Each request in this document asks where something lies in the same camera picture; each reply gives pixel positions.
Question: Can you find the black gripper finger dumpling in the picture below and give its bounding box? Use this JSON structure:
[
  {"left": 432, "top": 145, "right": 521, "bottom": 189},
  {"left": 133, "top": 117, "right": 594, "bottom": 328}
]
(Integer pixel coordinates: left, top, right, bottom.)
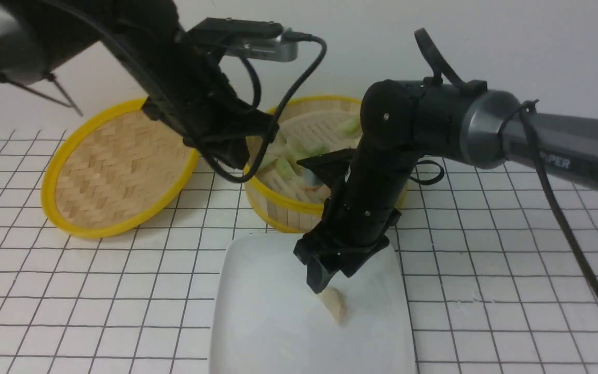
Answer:
[{"left": 307, "top": 258, "right": 342, "bottom": 295}]

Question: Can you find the black gripper body over plate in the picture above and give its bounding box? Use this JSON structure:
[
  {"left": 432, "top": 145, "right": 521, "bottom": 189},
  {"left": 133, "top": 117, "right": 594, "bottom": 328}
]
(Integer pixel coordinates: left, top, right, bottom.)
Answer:
[{"left": 294, "top": 228, "right": 390, "bottom": 277}]

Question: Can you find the black gripper body over steamer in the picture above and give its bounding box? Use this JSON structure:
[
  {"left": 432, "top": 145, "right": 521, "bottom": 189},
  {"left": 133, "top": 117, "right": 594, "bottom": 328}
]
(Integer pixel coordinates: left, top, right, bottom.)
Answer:
[{"left": 142, "top": 67, "right": 278, "bottom": 169}]

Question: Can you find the speckled white dumpling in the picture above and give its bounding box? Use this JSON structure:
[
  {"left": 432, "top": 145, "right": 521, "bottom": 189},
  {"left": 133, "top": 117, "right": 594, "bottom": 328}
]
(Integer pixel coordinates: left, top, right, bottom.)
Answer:
[{"left": 318, "top": 287, "right": 347, "bottom": 325}]

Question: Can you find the black grey robot arm right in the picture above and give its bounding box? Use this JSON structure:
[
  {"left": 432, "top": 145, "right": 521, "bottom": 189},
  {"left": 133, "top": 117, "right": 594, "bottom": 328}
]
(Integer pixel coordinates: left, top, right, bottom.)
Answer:
[{"left": 294, "top": 80, "right": 598, "bottom": 293}]

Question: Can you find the white square ceramic plate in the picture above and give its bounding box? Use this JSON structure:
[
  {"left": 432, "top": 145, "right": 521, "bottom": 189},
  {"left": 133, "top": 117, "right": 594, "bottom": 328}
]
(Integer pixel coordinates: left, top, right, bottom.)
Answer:
[{"left": 208, "top": 234, "right": 417, "bottom": 373}]

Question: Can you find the yellow rimmed bamboo steamer basket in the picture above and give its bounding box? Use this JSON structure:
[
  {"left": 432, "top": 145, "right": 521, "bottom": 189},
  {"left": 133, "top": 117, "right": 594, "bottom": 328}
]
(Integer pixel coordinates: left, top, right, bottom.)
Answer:
[{"left": 243, "top": 95, "right": 409, "bottom": 233}]

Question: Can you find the green dumpling lower left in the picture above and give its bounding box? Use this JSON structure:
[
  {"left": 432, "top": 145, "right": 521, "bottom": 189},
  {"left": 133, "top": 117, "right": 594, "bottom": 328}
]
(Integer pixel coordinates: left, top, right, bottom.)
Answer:
[{"left": 275, "top": 158, "right": 297, "bottom": 180}]

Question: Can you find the green dumpling upper middle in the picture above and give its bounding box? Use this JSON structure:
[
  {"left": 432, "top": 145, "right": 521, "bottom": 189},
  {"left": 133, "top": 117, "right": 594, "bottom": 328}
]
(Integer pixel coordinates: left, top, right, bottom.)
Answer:
[{"left": 305, "top": 144, "right": 329, "bottom": 158}]

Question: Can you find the yellow rimmed woven steamer lid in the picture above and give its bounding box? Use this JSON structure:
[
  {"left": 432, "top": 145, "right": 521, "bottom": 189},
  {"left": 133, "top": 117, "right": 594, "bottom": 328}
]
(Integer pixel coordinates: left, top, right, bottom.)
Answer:
[{"left": 40, "top": 99, "right": 200, "bottom": 238}]

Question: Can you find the green dumpling at back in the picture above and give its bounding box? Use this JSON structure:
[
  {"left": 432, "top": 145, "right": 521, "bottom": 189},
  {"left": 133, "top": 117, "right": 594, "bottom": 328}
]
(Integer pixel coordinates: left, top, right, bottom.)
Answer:
[{"left": 338, "top": 116, "right": 362, "bottom": 138}]

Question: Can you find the grey wrist camera upper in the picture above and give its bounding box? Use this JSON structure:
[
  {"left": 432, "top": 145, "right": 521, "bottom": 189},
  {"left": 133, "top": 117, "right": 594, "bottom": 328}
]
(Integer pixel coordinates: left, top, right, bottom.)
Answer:
[{"left": 189, "top": 18, "right": 298, "bottom": 62}]

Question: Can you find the black camera cable loop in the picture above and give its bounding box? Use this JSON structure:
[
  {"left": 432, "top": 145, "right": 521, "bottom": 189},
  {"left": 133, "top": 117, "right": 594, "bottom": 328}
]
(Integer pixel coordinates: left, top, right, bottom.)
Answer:
[{"left": 195, "top": 31, "right": 328, "bottom": 183}]

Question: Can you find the black cable along right arm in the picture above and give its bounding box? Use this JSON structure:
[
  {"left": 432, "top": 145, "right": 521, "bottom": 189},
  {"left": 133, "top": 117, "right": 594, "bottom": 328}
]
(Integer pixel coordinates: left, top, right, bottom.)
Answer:
[{"left": 501, "top": 100, "right": 598, "bottom": 351}]

